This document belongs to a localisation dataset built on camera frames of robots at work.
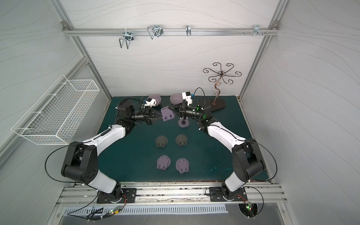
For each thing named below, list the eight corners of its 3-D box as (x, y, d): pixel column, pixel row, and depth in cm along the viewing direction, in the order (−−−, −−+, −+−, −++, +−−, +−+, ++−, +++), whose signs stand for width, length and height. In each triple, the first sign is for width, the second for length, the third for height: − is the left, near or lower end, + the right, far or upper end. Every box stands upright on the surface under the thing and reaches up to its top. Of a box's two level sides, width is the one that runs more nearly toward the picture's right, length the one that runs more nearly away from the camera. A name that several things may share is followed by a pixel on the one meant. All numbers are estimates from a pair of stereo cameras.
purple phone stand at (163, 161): (156, 169, 84) (156, 168, 83) (158, 156, 90) (157, 154, 88) (170, 169, 84) (170, 168, 83) (171, 156, 90) (170, 154, 88)
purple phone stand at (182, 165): (175, 173, 83) (175, 172, 81) (176, 159, 88) (176, 158, 87) (189, 173, 83) (189, 172, 81) (188, 159, 88) (189, 158, 87)
